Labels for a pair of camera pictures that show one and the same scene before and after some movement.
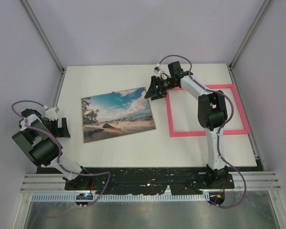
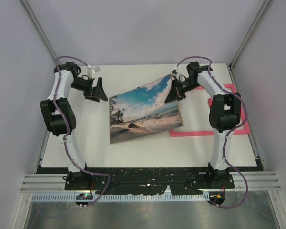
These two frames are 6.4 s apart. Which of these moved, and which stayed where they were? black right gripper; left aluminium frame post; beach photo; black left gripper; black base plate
Moved: black left gripper; beach photo; black right gripper
Stayed: black base plate; left aluminium frame post
